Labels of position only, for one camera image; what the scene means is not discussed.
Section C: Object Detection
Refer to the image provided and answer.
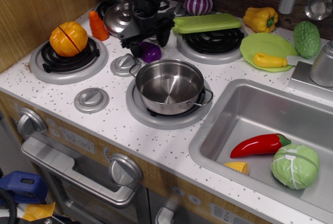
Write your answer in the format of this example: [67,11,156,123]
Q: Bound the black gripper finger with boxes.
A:
[156,28,171,47]
[130,42,142,57]

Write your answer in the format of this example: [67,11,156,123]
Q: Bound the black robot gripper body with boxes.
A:
[119,0,174,48]

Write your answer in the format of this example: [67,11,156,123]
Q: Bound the purple toy eggplant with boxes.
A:
[139,42,162,63]

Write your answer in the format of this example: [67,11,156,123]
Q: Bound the steel pot lid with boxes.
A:
[104,2,139,38]

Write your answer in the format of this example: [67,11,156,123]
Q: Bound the stainless steel pot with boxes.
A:
[129,59,214,115]

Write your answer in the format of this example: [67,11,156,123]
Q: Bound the silver stovetop knob back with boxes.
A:
[145,35,159,46]

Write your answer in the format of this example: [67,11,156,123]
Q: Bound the silver stovetop knob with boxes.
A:
[110,54,142,77]
[74,88,109,114]
[145,35,159,46]

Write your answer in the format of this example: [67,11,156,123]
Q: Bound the silver stovetop knob upper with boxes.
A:
[110,54,142,77]

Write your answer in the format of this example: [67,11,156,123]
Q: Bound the green plastic cutting board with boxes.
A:
[172,14,242,34]

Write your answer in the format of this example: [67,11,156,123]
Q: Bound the orange toy carrot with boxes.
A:
[88,10,109,41]

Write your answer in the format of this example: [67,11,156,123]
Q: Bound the back right stove burner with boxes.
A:
[176,28,248,65]

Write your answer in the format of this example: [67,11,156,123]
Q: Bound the purple striped toy onion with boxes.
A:
[184,0,213,16]

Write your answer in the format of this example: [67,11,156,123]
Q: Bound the orange toy pumpkin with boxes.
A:
[49,21,88,57]

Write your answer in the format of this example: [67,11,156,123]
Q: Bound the silver stovetop knob lower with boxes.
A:
[74,88,109,114]

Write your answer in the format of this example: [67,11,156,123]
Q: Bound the front right stove burner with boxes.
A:
[125,80,213,130]

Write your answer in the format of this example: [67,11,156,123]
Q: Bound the front left stove burner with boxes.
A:
[30,36,108,85]

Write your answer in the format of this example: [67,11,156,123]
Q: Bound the yellow toy bell pepper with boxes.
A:
[243,7,278,33]

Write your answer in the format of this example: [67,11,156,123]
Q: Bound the silver sink basin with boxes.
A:
[189,79,332,223]

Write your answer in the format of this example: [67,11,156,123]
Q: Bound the light green plastic plate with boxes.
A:
[240,33,298,72]

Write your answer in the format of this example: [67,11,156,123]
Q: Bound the silver oven knob right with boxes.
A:
[108,153,143,186]

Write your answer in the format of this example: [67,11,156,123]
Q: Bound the silver oven knob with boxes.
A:
[17,107,47,136]
[108,153,143,186]

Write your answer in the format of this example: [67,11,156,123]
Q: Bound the silver oven knob left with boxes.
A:
[17,107,47,136]

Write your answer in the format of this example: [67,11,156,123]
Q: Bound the green toy bitter gourd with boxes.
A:
[293,21,321,59]

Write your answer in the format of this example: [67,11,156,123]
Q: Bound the red toy chili pepper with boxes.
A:
[230,134,291,159]

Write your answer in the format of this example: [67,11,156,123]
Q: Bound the yellow toy corn piece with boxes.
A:
[224,162,249,175]

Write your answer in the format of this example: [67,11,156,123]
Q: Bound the hanging metal ladle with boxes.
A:
[305,0,332,21]

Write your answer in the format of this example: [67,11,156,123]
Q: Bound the blue plastic device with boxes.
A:
[1,171,48,204]

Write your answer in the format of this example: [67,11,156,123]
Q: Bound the green toy cabbage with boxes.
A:
[271,144,320,190]

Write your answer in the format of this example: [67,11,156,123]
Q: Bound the yellow cloth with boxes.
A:
[22,202,56,221]

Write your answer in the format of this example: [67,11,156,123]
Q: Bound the yellow handled toy knife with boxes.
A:
[252,52,309,68]

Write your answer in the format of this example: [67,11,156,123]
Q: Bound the silver oven door handle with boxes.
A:
[21,137,135,208]

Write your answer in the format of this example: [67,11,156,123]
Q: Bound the silver faucet handle base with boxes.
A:
[287,39,333,95]

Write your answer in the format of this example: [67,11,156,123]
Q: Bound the black cable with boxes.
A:
[0,188,18,224]

